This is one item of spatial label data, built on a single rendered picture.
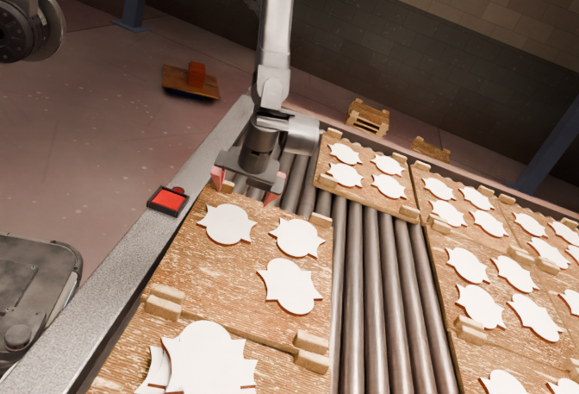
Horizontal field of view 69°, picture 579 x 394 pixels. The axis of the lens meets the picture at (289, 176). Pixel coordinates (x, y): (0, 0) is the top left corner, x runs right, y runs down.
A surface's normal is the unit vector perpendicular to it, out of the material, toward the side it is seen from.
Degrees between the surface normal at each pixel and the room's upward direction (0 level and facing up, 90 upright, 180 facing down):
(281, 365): 0
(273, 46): 46
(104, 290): 0
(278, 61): 57
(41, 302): 0
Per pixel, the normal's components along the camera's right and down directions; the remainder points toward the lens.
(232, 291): 0.33, -0.81
